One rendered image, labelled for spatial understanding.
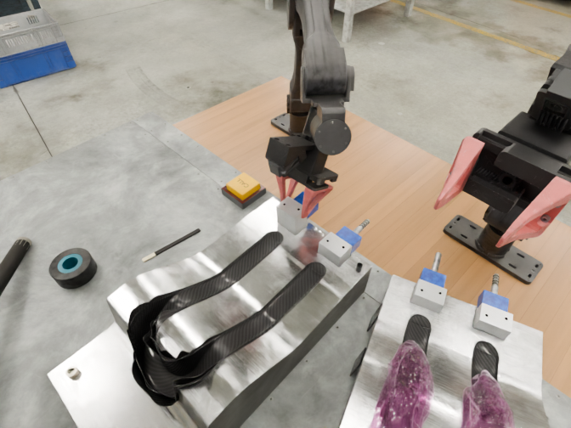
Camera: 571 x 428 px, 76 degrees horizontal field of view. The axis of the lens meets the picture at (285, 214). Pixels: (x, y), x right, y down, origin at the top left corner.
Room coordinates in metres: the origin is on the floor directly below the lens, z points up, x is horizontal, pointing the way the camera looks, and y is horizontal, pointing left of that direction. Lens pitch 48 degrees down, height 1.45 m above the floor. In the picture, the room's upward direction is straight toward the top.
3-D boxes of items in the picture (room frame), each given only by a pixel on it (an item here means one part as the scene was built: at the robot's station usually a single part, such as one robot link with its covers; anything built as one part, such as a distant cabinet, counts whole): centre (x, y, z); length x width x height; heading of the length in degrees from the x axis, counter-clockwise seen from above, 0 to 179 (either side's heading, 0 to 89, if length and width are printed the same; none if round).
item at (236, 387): (0.29, 0.11, 0.87); 0.50 x 0.26 x 0.14; 136
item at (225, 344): (0.30, 0.09, 0.92); 0.35 x 0.16 x 0.09; 136
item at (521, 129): (0.30, -0.25, 1.25); 0.07 x 0.06 x 0.11; 43
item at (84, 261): (0.43, 0.44, 0.82); 0.08 x 0.08 x 0.04
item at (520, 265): (0.49, -0.45, 0.84); 0.20 x 0.07 x 0.08; 43
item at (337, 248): (0.45, -0.12, 0.89); 0.13 x 0.05 x 0.05; 137
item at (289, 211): (0.52, -0.05, 0.91); 0.13 x 0.05 x 0.05; 137
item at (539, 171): (0.24, -0.21, 1.20); 0.09 x 0.07 x 0.07; 133
